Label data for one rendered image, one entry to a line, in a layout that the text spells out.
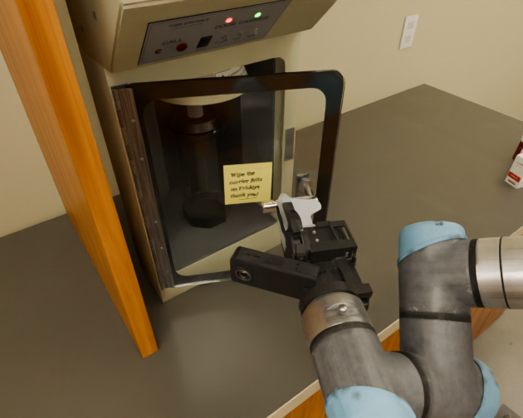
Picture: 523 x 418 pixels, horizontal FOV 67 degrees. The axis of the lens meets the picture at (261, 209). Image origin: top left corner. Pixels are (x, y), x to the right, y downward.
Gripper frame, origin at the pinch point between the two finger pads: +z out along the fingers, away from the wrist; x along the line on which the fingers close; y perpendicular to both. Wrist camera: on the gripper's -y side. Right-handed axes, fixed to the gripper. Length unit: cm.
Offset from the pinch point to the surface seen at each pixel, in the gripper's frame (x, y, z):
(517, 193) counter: -26, 71, 26
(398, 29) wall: -3, 63, 94
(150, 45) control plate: 24.7, -15.3, 1.1
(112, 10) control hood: 29.4, -17.9, -3.1
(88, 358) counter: -25.9, -34.6, -5.1
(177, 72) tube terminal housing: 18.4, -13.1, 9.1
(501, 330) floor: -120, 115, 38
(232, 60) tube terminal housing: 18.3, -5.0, 13.1
